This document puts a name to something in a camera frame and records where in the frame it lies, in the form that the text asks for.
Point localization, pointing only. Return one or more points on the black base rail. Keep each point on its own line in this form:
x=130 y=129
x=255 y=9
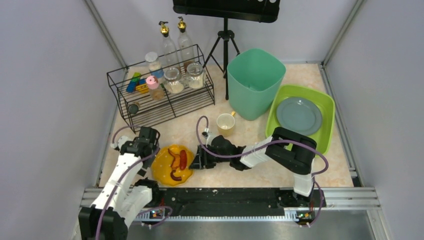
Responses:
x=151 y=204

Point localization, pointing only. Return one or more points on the black wire rack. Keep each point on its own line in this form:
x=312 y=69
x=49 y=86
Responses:
x=153 y=112

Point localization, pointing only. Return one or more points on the pink lid spice jar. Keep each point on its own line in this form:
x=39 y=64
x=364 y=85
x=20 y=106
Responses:
x=155 y=89

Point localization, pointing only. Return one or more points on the colourful toy blocks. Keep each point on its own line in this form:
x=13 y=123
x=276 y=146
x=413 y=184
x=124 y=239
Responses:
x=137 y=84

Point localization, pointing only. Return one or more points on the black lid spice jar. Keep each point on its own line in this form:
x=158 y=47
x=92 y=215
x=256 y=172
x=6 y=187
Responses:
x=133 y=108

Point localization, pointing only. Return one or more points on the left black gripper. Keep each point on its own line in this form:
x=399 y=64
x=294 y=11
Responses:
x=147 y=135

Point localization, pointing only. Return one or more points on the oil bottle gold cap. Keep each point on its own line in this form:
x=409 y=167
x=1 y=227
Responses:
x=169 y=47
x=185 y=44

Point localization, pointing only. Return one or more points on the green plastic tub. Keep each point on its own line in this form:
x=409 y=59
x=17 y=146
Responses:
x=324 y=102

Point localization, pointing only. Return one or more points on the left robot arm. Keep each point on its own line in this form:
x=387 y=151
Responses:
x=122 y=179

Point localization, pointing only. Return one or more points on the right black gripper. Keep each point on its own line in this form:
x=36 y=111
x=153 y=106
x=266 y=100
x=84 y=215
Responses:
x=203 y=157

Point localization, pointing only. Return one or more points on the red sausage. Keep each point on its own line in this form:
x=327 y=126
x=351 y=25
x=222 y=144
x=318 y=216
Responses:
x=183 y=160

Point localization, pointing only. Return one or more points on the grey-blue plate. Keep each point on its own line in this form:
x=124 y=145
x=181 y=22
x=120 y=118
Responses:
x=299 y=115

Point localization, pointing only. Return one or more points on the black panel on tripod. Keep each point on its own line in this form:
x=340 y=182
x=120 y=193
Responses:
x=262 y=11

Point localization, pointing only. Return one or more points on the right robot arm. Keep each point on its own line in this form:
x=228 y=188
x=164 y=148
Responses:
x=293 y=151

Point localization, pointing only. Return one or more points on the yellow scalloped plate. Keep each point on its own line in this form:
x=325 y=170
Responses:
x=161 y=166

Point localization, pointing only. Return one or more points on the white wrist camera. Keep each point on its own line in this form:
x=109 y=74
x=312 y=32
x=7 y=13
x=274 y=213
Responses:
x=120 y=142
x=209 y=136

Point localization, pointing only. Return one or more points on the large clear glass jar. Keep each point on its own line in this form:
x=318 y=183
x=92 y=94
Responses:
x=173 y=80

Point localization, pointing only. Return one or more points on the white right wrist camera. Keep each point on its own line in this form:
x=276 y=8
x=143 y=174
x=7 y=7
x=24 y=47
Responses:
x=209 y=136

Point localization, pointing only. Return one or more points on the blue label jar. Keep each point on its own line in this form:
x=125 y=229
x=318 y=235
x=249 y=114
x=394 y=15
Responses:
x=155 y=65

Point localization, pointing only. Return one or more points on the cream yellow mug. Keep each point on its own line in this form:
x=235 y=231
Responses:
x=226 y=123

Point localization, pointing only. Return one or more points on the teal plastic bin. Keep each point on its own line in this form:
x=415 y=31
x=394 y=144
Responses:
x=254 y=78

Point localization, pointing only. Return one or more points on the black tripod stand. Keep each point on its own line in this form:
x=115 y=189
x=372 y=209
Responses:
x=227 y=36

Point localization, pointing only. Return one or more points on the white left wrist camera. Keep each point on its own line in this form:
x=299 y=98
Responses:
x=120 y=142

